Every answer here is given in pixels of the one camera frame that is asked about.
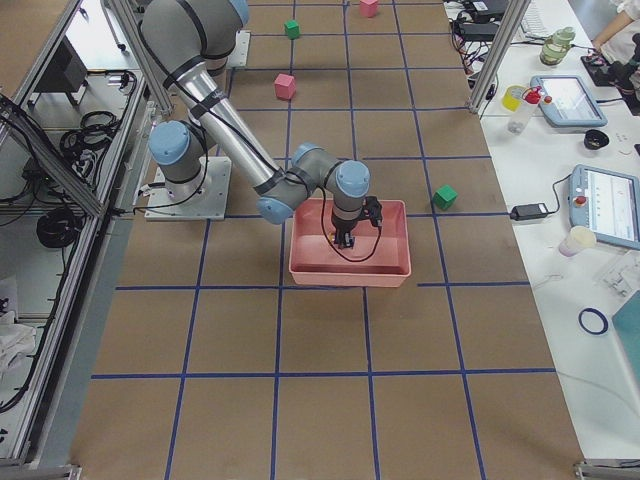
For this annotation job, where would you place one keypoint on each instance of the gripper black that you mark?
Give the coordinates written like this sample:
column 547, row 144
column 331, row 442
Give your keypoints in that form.
column 344, row 231

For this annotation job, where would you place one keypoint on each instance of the yellow push button switch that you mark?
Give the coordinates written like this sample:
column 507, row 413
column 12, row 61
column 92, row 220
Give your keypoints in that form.
column 339, row 245

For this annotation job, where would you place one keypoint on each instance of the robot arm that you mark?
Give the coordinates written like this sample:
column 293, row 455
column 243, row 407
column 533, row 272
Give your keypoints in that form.
column 180, row 37

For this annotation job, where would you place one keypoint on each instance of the green cube near bin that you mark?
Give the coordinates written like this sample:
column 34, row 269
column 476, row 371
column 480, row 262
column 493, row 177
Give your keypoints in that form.
column 444, row 197

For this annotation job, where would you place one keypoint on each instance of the pink cube centre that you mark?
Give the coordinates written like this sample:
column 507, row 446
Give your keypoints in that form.
column 284, row 86

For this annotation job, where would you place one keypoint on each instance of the pink cube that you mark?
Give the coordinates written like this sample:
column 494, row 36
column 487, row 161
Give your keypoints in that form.
column 368, row 8
column 284, row 86

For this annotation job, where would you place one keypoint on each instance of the black power adapter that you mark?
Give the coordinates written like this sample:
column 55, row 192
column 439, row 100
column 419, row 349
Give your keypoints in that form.
column 525, row 212

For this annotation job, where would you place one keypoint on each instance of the clear squeeze bottle red cap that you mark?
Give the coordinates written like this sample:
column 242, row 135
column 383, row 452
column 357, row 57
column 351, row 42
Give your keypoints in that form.
column 529, row 101

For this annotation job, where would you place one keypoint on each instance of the green cube far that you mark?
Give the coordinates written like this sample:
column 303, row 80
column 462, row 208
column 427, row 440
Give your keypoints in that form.
column 292, row 29

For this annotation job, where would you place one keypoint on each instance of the yellow tape roll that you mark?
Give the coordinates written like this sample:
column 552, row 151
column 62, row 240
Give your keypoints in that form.
column 512, row 97

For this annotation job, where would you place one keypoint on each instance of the pink cube far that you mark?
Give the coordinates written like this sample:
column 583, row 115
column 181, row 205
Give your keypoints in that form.
column 368, row 8

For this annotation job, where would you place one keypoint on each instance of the white plastic cup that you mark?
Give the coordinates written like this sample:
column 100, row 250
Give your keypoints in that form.
column 578, row 239

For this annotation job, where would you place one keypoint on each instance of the black power brick far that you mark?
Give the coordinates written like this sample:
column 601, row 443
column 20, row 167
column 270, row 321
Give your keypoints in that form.
column 473, row 32

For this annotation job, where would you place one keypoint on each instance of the teach pendant far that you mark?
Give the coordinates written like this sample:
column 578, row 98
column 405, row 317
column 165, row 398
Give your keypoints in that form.
column 572, row 103

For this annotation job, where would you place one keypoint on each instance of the teach pendant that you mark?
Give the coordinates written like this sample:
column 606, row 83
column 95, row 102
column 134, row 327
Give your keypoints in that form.
column 572, row 103
column 607, row 203

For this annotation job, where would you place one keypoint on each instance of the teach pendant near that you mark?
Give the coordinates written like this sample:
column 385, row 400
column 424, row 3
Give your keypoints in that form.
column 607, row 203

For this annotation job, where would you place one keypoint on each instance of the black small bowl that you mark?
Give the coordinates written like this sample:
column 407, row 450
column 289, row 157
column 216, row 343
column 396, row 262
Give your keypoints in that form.
column 595, row 139

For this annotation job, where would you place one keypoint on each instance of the teal board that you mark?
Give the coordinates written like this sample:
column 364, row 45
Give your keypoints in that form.
column 626, row 322

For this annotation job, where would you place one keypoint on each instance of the white cloth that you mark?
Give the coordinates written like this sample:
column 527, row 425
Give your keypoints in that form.
column 17, row 340

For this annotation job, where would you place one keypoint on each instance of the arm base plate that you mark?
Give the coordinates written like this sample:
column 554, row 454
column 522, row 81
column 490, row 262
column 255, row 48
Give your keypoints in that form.
column 203, row 198
column 239, row 56

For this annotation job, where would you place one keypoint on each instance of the aluminium frame post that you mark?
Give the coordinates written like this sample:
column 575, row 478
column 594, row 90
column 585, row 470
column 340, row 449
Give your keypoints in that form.
column 510, row 23

